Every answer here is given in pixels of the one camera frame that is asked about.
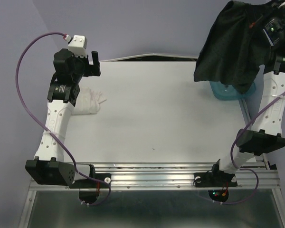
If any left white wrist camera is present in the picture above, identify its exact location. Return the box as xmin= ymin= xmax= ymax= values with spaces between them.
xmin=67 ymin=35 xmax=87 ymax=58

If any black skirt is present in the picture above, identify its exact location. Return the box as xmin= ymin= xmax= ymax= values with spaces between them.
xmin=193 ymin=0 xmax=282 ymax=94

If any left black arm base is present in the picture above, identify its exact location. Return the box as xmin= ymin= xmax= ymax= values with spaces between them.
xmin=69 ymin=164 xmax=111 ymax=207

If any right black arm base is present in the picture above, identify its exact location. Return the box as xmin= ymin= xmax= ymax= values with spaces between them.
xmin=193 ymin=162 xmax=238 ymax=203

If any white pleated skirt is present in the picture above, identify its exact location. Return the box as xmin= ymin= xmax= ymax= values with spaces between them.
xmin=72 ymin=87 xmax=106 ymax=115

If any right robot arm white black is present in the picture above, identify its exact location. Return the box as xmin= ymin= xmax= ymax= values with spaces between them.
xmin=209 ymin=0 xmax=285 ymax=185

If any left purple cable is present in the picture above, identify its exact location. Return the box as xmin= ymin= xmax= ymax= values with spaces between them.
xmin=15 ymin=31 xmax=111 ymax=207

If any teal plastic basket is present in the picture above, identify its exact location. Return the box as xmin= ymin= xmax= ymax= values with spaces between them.
xmin=209 ymin=82 xmax=256 ymax=101

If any aluminium rail frame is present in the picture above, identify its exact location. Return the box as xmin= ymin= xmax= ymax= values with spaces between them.
xmin=19 ymin=53 xmax=285 ymax=228

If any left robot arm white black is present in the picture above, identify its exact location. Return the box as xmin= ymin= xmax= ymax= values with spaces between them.
xmin=25 ymin=48 xmax=101 ymax=187

